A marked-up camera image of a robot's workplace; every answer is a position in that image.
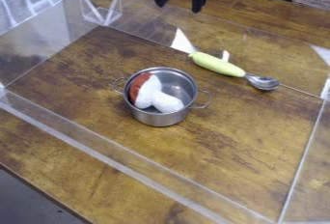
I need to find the small silver pot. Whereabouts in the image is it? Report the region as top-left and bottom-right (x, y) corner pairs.
(112, 67), (211, 127)

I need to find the white plush mushroom red cap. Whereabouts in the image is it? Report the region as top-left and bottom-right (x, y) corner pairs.
(128, 72), (184, 113)

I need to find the green handled metal spoon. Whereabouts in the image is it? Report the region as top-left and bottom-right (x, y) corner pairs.
(188, 50), (279, 91)

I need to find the clear acrylic enclosure wall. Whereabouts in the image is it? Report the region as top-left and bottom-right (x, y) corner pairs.
(0, 0), (330, 224)

